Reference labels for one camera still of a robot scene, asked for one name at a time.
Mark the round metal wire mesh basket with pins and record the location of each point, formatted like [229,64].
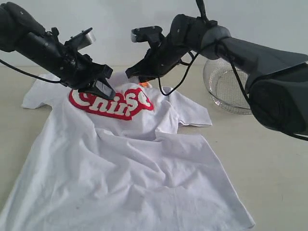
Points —
[223,88]

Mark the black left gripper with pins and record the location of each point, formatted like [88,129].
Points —
[79,72]

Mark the white t-shirt with red logo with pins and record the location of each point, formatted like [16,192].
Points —
[121,165]

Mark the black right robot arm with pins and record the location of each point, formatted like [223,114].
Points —
[277,83]

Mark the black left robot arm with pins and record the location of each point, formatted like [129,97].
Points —
[20,32]

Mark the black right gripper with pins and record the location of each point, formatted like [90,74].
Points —
[157,62]

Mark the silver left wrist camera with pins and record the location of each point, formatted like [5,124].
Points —
[83,39]

